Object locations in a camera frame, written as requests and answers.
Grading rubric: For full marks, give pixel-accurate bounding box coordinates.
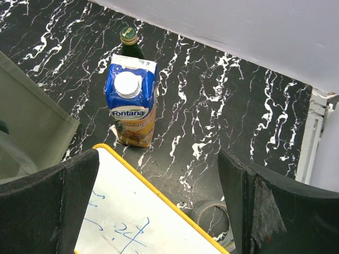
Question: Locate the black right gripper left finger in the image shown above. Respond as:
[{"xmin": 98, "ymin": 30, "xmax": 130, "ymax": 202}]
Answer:
[{"xmin": 1, "ymin": 149, "xmax": 100, "ymax": 253}]

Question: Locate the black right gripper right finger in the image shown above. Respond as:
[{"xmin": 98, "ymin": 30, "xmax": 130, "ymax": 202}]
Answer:
[{"xmin": 218, "ymin": 149, "xmax": 338, "ymax": 253}]

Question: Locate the grey-green canvas bag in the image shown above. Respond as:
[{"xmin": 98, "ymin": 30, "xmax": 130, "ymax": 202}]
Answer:
[{"xmin": 1, "ymin": 53, "xmax": 79, "ymax": 184}]

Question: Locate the Fontana pineapple juice carton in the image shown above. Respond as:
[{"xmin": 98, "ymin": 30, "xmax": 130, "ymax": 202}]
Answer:
[{"xmin": 104, "ymin": 54, "xmax": 157, "ymax": 147}]

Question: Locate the grey tape roll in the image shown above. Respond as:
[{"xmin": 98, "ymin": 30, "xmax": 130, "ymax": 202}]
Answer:
[{"xmin": 189, "ymin": 199, "xmax": 236, "ymax": 253}]

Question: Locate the yellow-framed whiteboard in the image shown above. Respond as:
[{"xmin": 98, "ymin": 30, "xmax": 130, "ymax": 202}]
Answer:
[{"xmin": 75, "ymin": 143, "xmax": 226, "ymax": 254}]

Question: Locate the green glass bottle gold cap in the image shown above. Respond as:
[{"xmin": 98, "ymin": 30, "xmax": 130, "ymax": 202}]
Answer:
[{"xmin": 120, "ymin": 26, "xmax": 145, "ymax": 59}]

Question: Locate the aluminium frame rail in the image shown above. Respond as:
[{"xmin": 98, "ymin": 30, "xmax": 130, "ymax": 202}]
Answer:
[{"xmin": 295, "ymin": 88, "xmax": 338, "ymax": 185}]

